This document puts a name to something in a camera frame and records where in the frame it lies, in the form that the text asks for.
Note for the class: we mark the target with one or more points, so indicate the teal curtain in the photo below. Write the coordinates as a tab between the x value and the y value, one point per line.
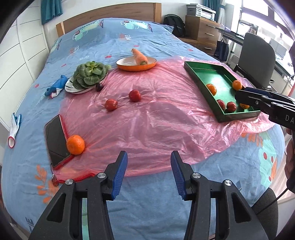
219	7
50	9

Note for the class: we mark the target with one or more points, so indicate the small dark plum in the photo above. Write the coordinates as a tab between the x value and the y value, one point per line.
99	87

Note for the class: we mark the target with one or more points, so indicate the white wardrobe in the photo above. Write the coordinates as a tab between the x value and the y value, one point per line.
23	55

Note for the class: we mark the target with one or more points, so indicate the smartphone red case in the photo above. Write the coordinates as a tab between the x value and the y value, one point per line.
56	142

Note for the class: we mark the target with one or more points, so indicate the right hand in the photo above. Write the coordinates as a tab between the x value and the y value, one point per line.
289	166

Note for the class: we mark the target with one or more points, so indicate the teal curtain left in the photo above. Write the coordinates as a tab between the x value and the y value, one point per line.
50	9

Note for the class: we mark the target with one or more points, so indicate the grey chair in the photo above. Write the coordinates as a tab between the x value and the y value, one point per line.
256	61

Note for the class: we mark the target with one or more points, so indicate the black backpack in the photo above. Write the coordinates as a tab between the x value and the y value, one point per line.
177	23

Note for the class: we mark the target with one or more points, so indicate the low wooden nightstand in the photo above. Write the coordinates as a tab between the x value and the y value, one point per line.
189	41

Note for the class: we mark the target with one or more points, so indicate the orange white plate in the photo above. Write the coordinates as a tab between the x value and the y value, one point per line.
129	64

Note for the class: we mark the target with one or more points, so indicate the green bok choy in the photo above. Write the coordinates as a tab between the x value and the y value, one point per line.
92	67

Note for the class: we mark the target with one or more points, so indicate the green tray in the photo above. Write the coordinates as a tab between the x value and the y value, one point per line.
205	73

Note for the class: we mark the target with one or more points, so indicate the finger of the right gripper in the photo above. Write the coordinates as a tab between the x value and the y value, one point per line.
258	101
270	94

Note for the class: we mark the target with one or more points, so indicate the white red glove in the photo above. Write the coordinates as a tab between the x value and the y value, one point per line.
15	126

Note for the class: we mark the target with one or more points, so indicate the white printer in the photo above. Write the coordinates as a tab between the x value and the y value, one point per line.
201	11

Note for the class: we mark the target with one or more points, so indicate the blue cartoon bedsheet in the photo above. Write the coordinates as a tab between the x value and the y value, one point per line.
148	206

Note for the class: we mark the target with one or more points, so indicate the pink plastic sheet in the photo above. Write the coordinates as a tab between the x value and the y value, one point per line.
172	115

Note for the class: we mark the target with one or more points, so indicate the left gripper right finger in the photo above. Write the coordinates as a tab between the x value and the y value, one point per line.
194	187

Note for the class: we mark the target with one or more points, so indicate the teal curtain right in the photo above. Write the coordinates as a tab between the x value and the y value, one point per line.
219	7

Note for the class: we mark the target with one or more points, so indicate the carrot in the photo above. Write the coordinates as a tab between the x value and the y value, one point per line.
140	58

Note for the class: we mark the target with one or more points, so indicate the small orange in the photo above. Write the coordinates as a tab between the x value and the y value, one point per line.
75	144

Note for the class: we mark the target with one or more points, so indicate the wooden headboard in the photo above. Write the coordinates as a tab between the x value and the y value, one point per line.
136	11

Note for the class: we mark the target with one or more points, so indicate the dark blue tote bag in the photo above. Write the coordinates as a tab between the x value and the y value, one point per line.
222	50

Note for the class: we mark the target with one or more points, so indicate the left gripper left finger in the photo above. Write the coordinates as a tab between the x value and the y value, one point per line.
105	186

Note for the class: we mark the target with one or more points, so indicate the wooden drawer cabinet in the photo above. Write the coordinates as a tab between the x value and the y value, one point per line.
204	31

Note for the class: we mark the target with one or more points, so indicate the large orange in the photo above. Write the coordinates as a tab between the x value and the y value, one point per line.
237	85

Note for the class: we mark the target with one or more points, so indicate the orange fruit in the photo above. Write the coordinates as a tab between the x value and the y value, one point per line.
212	89

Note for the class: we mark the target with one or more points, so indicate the red tomato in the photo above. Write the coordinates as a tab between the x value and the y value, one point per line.
231	107

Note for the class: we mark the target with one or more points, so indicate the desk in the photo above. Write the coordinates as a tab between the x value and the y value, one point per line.
239	40

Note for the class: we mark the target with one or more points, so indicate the red apple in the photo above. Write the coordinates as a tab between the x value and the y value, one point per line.
111	105
221	104
134	96

